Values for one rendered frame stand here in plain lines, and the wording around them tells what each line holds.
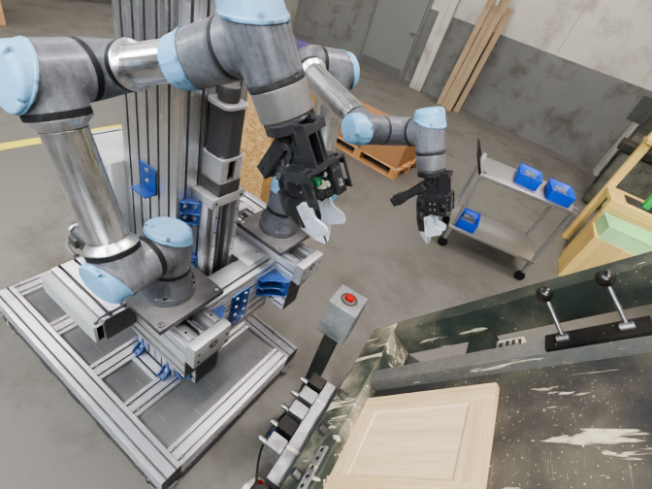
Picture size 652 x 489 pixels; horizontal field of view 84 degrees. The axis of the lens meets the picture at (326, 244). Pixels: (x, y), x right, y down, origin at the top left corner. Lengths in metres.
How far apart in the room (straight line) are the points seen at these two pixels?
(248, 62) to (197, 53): 0.07
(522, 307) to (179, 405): 1.45
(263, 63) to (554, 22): 8.92
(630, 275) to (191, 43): 1.06
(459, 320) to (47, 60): 1.21
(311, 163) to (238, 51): 0.15
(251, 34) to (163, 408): 1.64
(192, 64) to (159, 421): 1.56
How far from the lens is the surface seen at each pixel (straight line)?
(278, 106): 0.47
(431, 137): 0.95
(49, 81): 0.82
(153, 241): 0.97
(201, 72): 0.53
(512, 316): 1.24
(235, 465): 2.01
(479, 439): 0.92
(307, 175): 0.48
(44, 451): 2.12
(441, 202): 0.98
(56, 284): 1.33
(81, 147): 0.85
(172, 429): 1.83
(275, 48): 0.47
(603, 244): 4.38
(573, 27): 9.26
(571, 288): 1.17
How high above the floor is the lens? 1.89
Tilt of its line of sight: 37 degrees down
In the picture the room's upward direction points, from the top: 20 degrees clockwise
